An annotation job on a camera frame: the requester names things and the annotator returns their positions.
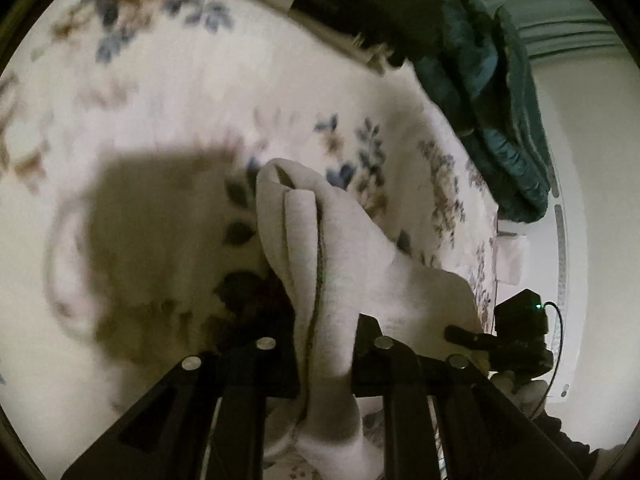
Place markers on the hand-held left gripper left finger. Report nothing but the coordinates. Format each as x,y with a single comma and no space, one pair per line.
280,371

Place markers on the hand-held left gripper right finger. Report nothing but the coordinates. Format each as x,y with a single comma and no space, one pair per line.
370,360

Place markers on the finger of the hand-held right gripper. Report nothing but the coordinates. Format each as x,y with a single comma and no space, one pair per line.
467,337

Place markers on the small white knit garment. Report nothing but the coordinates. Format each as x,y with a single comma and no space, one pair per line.
345,270

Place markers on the person's right forearm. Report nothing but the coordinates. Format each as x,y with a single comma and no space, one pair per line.
565,440

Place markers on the person's right hand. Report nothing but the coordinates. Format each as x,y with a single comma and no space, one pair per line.
525,391

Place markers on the small white folded cloth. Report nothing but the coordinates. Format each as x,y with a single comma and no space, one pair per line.
511,255

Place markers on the teal quilted blanket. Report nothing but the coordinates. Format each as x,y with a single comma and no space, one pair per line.
492,105

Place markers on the floral bed sheet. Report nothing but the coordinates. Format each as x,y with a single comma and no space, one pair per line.
165,105

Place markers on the grey-green curtain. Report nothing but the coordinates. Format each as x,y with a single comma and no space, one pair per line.
525,10

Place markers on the dark cloth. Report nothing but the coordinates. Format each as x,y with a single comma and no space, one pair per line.
360,0

